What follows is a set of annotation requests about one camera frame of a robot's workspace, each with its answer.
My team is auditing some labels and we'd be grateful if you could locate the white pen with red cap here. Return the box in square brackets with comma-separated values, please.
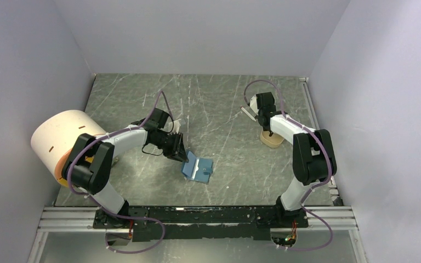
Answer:
[240, 106, 256, 122]

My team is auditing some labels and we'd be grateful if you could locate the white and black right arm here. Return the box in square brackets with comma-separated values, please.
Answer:
[249, 92, 337, 227]

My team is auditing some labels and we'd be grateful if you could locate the blue card holder wallet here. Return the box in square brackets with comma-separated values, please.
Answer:
[181, 150, 213, 184]

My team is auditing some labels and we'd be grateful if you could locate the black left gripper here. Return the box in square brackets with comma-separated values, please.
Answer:
[152, 130, 189, 163]

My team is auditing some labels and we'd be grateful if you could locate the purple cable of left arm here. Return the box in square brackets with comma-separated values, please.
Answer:
[66, 90, 166, 254]

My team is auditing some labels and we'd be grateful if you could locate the white and orange cylinder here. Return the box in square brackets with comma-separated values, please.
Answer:
[31, 110, 106, 187]

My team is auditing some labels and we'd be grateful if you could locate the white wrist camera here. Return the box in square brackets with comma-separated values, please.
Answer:
[249, 95, 259, 115]
[172, 119, 186, 133]

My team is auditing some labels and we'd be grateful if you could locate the aluminium rail frame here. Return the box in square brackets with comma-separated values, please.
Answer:
[28, 207, 128, 262]

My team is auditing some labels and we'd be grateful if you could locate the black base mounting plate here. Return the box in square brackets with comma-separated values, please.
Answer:
[92, 205, 309, 242]

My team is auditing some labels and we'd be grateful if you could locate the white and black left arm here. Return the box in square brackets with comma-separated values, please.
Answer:
[62, 108, 189, 228]

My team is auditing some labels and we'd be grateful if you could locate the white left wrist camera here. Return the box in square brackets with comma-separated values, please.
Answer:
[172, 119, 186, 133]

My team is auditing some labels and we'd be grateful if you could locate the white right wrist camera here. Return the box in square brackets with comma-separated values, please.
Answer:
[249, 95, 259, 115]

